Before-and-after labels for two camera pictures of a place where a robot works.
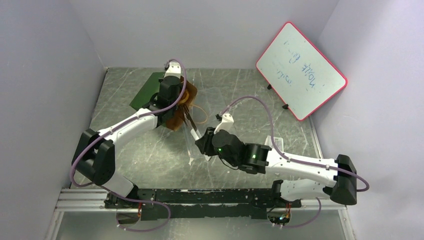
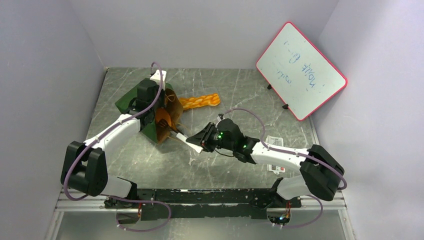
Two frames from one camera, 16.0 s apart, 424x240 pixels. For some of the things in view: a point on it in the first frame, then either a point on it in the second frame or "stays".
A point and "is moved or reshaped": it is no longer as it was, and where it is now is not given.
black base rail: x=188 y=204 stays
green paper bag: x=145 y=87 is moved or reshaped
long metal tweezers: x=189 y=119 to x=183 y=138
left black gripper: x=161 y=79 to x=162 y=93
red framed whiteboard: x=300 y=75 stays
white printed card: x=279 y=142 stays
